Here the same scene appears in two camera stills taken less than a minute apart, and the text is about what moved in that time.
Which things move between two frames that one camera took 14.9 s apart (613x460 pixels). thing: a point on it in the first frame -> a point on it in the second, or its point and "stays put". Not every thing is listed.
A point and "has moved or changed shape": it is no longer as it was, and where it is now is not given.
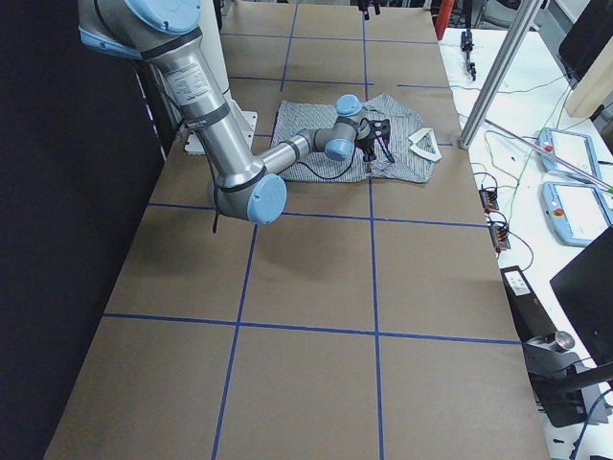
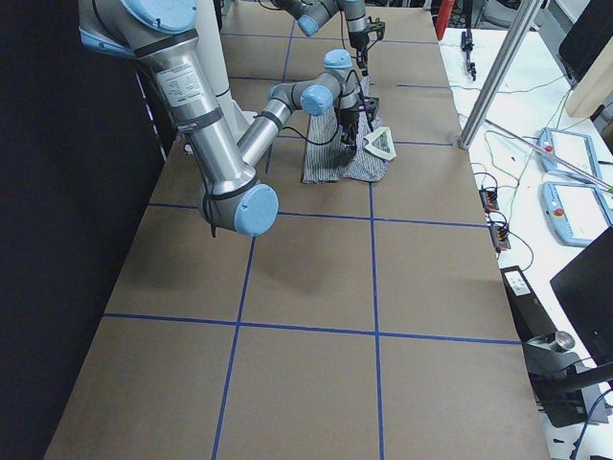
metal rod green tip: (587, 175) stays put
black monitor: (585, 287) stays put
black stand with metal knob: (555, 373) stays put
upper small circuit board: (488, 199) stays put
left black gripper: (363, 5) -> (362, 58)
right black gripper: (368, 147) -> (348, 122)
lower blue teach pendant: (577, 213) stays put
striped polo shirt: (411, 148) has moved or changed shape
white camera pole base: (213, 39) stays put
